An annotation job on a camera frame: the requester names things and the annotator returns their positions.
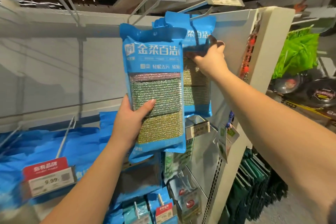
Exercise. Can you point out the blue steel-cloth packets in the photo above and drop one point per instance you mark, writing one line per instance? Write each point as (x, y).
(92, 147)

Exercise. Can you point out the hanging bright green bags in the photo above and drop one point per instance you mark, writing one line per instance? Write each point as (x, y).
(296, 53)

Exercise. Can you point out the blue green scouring pad packet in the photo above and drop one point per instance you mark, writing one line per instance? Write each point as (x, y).
(157, 90)
(199, 100)

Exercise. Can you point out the clear packets with green print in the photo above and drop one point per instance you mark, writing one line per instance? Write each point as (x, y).
(176, 164)

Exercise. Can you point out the person's right hand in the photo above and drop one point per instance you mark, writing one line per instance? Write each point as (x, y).
(214, 62)

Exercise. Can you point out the striped sponge packets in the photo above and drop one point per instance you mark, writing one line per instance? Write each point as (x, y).
(136, 213)

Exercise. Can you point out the person's left hand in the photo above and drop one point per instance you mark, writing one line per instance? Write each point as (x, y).
(131, 124)

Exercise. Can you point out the yellowish price tag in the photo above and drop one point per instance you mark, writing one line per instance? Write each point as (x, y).
(198, 128)

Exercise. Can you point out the hanging red clip strip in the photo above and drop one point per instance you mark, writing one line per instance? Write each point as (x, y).
(245, 66)

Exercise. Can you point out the person's right forearm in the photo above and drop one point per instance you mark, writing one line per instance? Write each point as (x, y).
(278, 132)

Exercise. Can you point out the dark green goods pile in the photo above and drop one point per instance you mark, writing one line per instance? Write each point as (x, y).
(252, 184)

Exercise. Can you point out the red white price tag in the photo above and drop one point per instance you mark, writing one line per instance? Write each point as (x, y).
(50, 182)

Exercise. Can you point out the metal peg hook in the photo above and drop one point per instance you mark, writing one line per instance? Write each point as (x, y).
(191, 7)
(65, 136)
(139, 8)
(71, 6)

